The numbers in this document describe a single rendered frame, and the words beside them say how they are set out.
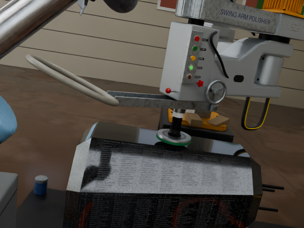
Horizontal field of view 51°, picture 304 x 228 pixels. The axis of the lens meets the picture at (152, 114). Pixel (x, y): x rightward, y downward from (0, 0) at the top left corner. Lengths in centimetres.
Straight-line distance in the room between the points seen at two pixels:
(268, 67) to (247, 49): 25
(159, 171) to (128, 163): 19
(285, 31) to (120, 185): 137
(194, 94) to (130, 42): 624
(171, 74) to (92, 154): 64
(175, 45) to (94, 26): 624
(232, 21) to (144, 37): 618
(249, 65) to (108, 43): 618
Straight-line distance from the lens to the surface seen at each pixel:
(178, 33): 182
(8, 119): 107
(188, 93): 179
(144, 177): 183
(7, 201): 128
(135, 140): 193
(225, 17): 186
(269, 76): 225
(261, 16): 205
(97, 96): 140
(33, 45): 828
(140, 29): 797
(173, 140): 188
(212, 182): 192
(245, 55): 203
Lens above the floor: 148
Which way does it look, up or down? 15 degrees down
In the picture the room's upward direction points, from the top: 10 degrees clockwise
